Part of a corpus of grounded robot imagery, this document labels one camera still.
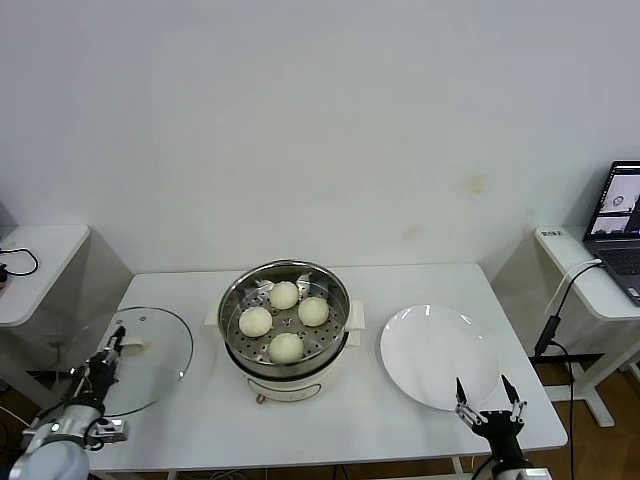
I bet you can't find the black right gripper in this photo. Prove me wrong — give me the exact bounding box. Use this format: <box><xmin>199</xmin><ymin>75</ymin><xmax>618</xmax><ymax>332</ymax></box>
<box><xmin>453</xmin><ymin>373</ymin><xmax>532</xmax><ymax>471</ymax></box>

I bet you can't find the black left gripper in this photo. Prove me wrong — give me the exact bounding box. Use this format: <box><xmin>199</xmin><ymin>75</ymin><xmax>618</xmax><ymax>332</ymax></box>
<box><xmin>73</xmin><ymin>325</ymin><xmax>127</xmax><ymax>402</ymax></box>

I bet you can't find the black looped cable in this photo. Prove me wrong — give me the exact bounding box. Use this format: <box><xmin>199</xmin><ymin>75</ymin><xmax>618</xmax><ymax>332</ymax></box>
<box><xmin>0</xmin><ymin>246</ymin><xmax>40</xmax><ymax>277</ymax></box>

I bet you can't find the white side table with label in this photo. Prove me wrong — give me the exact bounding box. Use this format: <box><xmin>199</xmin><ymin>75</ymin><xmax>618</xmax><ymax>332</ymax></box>
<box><xmin>534</xmin><ymin>225</ymin><xmax>640</xmax><ymax>429</ymax></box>

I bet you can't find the white flat cable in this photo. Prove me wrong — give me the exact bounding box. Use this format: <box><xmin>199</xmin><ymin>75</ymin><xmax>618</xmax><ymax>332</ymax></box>
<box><xmin>546</xmin><ymin>258</ymin><xmax>604</xmax><ymax>314</ymax></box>

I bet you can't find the glass lid with cream handle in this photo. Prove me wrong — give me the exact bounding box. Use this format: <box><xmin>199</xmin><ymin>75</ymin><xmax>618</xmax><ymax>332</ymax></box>
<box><xmin>82</xmin><ymin>306</ymin><xmax>195</xmax><ymax>419</ymax></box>

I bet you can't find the grey laptop with dark screen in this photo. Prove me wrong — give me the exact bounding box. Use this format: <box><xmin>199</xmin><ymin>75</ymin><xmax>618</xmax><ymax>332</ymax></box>
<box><xmin>582</xmin><ymin>160</ymin><xmax>640</xmax><ymax>307</ymax></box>

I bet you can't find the stainless steel steamer basket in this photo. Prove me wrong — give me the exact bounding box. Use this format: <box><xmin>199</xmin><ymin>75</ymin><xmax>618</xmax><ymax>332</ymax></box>
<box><xmin>218</xmin><ymin>258</ymin><xmax>351</xmax><ymax>382</ymax></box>

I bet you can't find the white round plate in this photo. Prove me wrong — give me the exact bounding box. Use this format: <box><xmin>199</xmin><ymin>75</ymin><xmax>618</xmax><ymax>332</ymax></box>
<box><xmin>379</xmin><ymin>305</ymin><xmax>502</xmax><ymax>412</ymax></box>

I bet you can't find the cream electric cooker base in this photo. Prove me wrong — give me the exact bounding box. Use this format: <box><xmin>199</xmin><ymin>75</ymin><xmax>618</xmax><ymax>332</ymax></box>
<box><xmin>206</xmin><ymin>298</ymin><xmax>368</xmax><ymax>404</ymax></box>

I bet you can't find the white steamed baozi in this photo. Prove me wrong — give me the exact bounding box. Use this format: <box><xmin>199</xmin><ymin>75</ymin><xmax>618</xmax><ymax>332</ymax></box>
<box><xmin>268</xmin><ymin>333</ymin><xmax>305</xmax><ymax>364</ymax></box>
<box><xmin>238</xmin><ymin>306</ymin><xmax>274</xmax><ymax>337</ymax></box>
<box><xmin>297</xmin><ymin>296</ymin><xmax>331</xmax><ymax>327</ymax></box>
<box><xmin>269</xmin><ymin>281</ymin><xmax>301</xmax><ymax>310</ymax></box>

